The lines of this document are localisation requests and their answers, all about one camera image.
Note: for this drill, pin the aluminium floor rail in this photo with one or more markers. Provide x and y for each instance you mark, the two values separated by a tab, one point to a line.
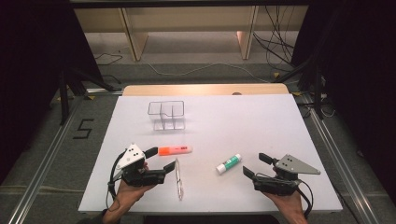
345	174
40	174

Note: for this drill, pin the light wooden bench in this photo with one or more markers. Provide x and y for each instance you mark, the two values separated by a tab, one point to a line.
186	18

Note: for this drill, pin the person's right hand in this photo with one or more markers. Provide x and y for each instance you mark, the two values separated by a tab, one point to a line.
289	203

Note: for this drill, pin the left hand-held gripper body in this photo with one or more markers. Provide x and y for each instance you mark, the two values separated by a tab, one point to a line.
132	155

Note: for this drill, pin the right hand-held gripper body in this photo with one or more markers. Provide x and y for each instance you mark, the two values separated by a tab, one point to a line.
292	166

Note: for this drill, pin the yellow tape piece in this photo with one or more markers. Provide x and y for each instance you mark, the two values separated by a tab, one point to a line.
91	97
296	93
276	74

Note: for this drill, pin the clear plastic organizer box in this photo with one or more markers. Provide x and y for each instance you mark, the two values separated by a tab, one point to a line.
166	119

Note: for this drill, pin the white table board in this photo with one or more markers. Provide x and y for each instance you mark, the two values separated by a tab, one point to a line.
249	124

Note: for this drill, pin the person's left hand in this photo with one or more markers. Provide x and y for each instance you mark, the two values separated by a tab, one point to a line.
127	196

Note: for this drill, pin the black metal stand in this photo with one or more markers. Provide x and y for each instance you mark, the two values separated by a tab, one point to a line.
313	81

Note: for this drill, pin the dark curtain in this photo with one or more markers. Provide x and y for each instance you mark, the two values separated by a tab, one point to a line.
364	93
31	77

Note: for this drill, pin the orange highlighter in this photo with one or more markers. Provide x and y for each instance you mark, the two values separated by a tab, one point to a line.
174	150

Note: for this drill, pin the white green glue stick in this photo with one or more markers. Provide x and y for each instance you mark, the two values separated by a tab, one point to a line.
229	164

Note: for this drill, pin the clear ballpoint pen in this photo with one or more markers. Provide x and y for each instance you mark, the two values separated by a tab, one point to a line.
179	180

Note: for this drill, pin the black tripod stand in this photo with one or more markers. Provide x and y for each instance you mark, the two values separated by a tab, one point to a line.
67	90

